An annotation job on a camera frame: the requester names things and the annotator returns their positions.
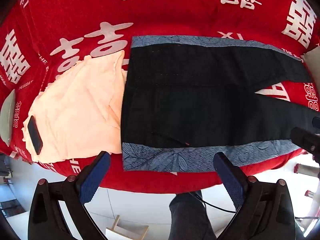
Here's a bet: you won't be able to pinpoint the black phone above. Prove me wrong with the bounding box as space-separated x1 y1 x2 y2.
27 116 43 155

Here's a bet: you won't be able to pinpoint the wooden stool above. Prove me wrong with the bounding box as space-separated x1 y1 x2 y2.
105 215 150 240

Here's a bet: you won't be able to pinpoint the peach cloth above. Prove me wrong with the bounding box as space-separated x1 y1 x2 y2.
22 50 129 164

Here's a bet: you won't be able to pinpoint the person's leg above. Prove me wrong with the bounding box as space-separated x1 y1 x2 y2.
169 192 217 240

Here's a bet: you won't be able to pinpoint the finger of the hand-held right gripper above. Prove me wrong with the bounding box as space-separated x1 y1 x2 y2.
290 127 320 159

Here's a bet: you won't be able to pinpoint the black pants with blue trim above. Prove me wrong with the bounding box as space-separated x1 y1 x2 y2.
121 35 320 172

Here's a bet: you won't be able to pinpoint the black cable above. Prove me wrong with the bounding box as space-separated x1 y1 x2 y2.
190 191 237 213

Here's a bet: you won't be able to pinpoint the grey plate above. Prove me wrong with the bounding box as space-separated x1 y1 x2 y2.
0 89 16 147

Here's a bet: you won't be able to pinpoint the red printed blanket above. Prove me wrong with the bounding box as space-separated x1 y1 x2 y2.
0 0 320 195

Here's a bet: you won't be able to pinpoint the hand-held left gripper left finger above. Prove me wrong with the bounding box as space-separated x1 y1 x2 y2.
27 151 112 240

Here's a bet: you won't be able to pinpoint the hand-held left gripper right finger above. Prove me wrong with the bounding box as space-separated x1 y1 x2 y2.
212 152 301 240

